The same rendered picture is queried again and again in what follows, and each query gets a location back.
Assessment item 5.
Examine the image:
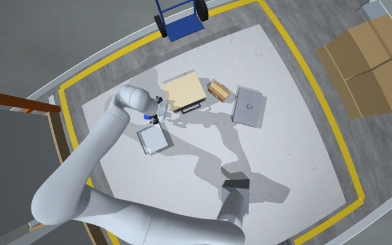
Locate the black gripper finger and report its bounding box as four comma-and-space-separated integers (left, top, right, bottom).
150, 117, 159, 125
156, 96, 163, 103

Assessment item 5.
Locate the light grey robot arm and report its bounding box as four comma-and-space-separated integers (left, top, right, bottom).
31, 85, 246, 245

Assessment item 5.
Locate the brown cardboard box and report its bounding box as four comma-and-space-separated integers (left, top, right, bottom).
208, 81, 230, 103

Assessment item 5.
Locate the grey metal lid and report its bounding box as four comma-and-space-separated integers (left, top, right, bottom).
232, 88, 263, 127

